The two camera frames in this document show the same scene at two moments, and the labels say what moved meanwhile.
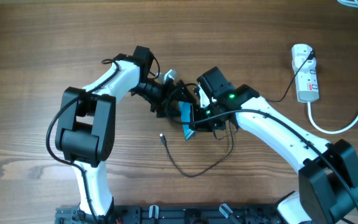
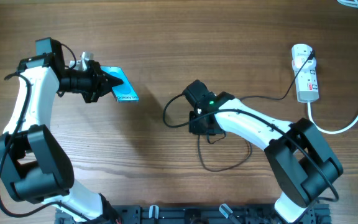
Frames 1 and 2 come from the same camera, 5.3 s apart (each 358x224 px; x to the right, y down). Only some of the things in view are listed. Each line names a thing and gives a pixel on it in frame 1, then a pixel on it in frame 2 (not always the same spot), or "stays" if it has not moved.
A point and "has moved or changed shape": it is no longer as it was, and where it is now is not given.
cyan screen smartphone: (186, 112) has moved or changed shape
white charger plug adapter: (311, 65) stays
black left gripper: (167, 97) to (100, 85)
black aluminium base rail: (174, 214) stays
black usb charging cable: (273, 101) to (298, 78)
